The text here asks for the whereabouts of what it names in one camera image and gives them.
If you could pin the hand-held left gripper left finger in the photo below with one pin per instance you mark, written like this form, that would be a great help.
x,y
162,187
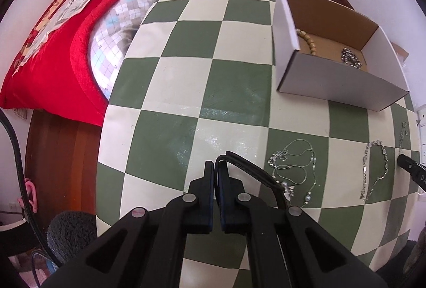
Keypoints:
x,y
209,208

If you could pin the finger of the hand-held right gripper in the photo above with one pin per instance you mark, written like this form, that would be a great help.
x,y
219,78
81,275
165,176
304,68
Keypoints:
x,y
412,169

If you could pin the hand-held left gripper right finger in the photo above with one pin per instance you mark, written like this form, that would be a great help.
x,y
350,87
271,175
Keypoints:
x,y
227,211

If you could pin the white cardboard box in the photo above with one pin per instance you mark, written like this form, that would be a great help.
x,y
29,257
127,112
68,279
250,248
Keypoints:
x,y
332,85

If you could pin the dark cloth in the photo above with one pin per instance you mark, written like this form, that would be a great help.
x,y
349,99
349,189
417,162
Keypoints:
x,y
414,258

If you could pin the green white checkered tablecloth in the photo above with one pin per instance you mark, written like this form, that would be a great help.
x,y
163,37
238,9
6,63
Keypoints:
x,y
206,81

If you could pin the pink plastic hook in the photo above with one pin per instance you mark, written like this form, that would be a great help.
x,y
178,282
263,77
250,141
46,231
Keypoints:
x,y
29,194

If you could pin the grey checked quilt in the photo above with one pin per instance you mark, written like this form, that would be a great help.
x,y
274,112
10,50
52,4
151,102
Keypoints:
x,y
133,11

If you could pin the red printed blanket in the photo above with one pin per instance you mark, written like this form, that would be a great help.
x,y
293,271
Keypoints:
x,y
66,41

